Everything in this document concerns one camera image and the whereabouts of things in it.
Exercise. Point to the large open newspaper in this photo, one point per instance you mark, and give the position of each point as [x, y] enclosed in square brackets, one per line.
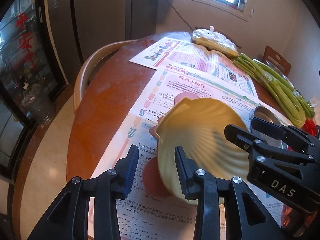
[140, 120]

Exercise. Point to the grey refrigerator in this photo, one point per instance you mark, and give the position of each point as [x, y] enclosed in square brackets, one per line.
[100, 17]

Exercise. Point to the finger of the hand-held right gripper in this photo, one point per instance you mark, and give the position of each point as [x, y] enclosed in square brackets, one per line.
[270, 126]
[237, 137]

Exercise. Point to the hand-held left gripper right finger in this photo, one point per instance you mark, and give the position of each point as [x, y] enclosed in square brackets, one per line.
[181, 170]

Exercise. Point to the brown wooden chair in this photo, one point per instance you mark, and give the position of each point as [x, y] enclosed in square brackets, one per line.
[268, 55]

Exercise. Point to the glass door with red characters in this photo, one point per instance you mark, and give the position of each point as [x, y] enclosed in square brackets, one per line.
[25, 42]

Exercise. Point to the white folded newspaper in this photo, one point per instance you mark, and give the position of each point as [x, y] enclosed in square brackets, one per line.
[152, 52]

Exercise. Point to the pink illustrated newspaper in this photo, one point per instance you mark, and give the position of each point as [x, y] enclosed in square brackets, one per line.
[200, 60]

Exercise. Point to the yellow shell-shaped plate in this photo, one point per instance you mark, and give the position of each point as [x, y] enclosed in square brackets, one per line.
[200, 127]

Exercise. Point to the plastic bag of yellow food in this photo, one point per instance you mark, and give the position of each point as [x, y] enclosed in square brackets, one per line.
[215, 43]

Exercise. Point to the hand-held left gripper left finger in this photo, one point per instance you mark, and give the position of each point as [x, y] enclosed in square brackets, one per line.
[130, 172]

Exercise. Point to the small steel bowl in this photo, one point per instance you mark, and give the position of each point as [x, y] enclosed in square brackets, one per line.
[265, 116]

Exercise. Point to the thick pale celery bunch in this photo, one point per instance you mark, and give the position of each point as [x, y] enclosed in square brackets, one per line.
[282, 100]

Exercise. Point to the large steel bowl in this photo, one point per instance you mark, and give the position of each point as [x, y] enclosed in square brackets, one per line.
[276, 67]

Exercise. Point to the thin green celery bunch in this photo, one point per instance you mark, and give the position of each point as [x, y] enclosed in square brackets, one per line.
[300, 97]

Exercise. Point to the light wooden curved chair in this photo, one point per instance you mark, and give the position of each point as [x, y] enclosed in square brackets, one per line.
[82, 80]

